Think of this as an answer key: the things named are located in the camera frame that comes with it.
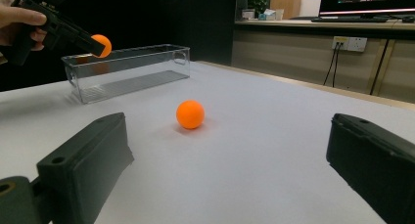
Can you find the wooden cabinet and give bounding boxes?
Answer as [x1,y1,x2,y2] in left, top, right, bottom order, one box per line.
[269,0,301,21]

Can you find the orange ball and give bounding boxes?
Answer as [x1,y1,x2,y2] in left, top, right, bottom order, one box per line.
[175,99,206,130]
[90,33,113,59]

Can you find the small white box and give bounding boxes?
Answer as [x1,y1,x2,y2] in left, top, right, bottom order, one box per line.
[241,8,256,21]

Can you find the white wall socket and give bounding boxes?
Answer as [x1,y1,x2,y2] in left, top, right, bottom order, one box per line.
[332,36,368,53]

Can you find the black keyboard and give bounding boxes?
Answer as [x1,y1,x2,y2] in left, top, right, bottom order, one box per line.
[310,16,390,23]

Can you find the black power cable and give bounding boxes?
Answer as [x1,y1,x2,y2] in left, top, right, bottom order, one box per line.
[322,42,340,86]
[332,43,343,87]

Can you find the wooden desk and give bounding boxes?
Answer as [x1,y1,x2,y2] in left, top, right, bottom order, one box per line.
[233,19,415,105]

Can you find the clear plastic box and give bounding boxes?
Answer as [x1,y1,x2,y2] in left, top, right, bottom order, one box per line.
[61,43,191,105]

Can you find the thick black cable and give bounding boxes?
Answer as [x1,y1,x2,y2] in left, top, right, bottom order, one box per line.
[369,39,390,96]

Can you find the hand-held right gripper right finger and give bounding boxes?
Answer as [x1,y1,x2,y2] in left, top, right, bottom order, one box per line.
[326,112,415,224]

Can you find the tissue box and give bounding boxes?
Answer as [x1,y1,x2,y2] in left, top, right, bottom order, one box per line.
[257,8,278,22]

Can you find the green plant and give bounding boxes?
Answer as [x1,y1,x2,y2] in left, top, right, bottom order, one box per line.
[247,0,269,15]

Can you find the black monitor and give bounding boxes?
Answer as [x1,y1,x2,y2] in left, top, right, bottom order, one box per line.
[318,0,415,17]

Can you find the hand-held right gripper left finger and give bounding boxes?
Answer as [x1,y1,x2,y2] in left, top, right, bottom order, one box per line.
[36,112,135,224]

